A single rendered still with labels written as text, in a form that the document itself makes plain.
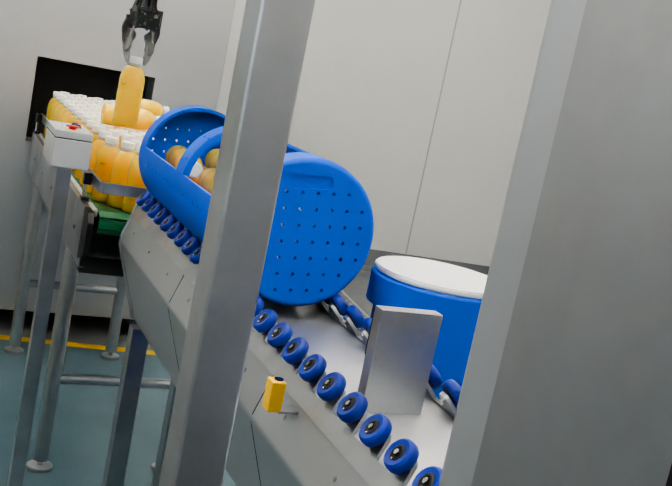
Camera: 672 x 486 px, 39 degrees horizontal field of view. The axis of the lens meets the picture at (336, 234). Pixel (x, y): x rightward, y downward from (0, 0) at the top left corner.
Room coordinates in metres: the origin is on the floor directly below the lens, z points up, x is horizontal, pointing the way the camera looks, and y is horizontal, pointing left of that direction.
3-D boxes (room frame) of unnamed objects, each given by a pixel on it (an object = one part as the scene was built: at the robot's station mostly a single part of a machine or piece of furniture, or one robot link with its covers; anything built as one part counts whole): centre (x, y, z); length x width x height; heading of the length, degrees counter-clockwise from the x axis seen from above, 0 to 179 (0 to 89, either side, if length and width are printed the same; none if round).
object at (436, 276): (1.93, -0.23, 1.03); 0.28 x 0.28 x 0.01
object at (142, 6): (2.57, 0.61, 1.46); 0.09 x 0.08 x 0.12; 25
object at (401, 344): (1.36, -0.12, 1.00); 0.10 x 0.04 x 0.15; 115
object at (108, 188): (2.64, 0.46, 0.96); 0.40 x 0.01 x 0.03; 115
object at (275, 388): (1.35, 0.02, 0.92); 0.08 x 0.03 x 0.05; 115
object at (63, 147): (2.63, 0.78, 1.05); 0.20 x 0.10 x 0.10; 25
